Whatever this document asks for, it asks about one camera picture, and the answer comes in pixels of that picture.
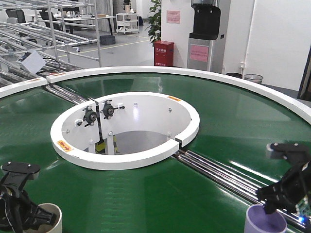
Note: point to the red fire extinguisher cabinet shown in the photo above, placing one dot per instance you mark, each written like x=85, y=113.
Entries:
x=163, y=53

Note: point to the wire mesh trash bin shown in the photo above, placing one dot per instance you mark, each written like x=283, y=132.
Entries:
x=255, y=78

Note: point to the black storage crate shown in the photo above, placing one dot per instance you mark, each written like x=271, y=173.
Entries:
x=107, y=39

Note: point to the green circular conveyor belt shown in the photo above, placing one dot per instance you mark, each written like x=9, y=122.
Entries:
x=168, y=197

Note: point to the steel conveyor rollers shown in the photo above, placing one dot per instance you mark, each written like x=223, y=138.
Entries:
x=230, y=173
x=65, y=94

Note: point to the steel conveyor rollers right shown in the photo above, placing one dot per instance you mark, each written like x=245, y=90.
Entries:
x=230, y=173

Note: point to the black silver water dispenser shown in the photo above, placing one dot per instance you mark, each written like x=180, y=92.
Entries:
x=205, y=30

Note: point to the white utility cart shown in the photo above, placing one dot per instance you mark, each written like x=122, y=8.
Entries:
x=127, y=23

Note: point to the white outer conveyor rim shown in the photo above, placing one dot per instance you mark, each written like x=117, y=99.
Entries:
x=295, y=106

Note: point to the black bearing mount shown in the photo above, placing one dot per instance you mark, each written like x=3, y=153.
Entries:
x=90, y=116
x=108, y=110

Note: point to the black bearing mount right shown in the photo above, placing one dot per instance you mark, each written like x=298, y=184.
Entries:
x=108, y=110

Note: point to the green potted plant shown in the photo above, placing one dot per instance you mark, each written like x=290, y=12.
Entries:
x=154, y=29

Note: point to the steel conveyor rollers left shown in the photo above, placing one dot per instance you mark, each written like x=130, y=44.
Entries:
x=65, y=94

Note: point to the lavender plastic cup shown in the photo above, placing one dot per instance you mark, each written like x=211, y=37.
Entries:
x=257, y=221

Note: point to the white control box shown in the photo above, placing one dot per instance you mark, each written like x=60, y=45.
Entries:
x=31, y=61

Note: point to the pink wall notice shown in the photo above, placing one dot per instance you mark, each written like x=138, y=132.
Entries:
x=173, y=16

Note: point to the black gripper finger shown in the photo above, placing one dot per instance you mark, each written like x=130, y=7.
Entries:
x=16, y=175
x=25, y=214
x=296, y=154
x=290, y=193

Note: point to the metal roller rack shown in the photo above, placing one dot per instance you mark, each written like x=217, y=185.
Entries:
x=16, y=39

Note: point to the black bearing mount left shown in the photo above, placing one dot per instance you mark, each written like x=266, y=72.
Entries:
x=90, y=116

